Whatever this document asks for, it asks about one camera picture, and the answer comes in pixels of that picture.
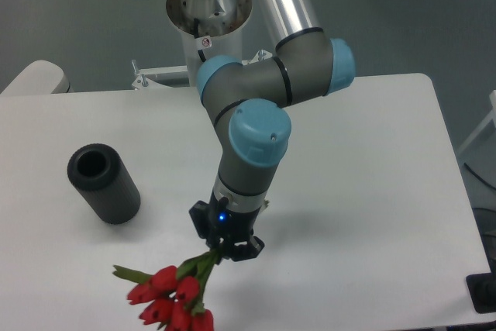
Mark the white furniture frame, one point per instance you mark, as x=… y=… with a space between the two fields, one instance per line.
x=481 y=133

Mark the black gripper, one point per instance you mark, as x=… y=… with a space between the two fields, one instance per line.
x=222 y=227

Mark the black ribbed cylindrical vase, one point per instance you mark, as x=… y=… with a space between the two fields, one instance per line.
x=97 y=172

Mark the black device at table edge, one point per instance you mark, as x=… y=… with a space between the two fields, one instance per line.
x=482 y=292

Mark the red tulip bouquet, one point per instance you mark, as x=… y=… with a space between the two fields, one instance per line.
x=174 y=296

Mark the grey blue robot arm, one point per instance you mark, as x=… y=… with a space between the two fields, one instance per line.
x=249 y=61

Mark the white chair seat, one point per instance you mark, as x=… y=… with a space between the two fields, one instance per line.
x=41 y=77

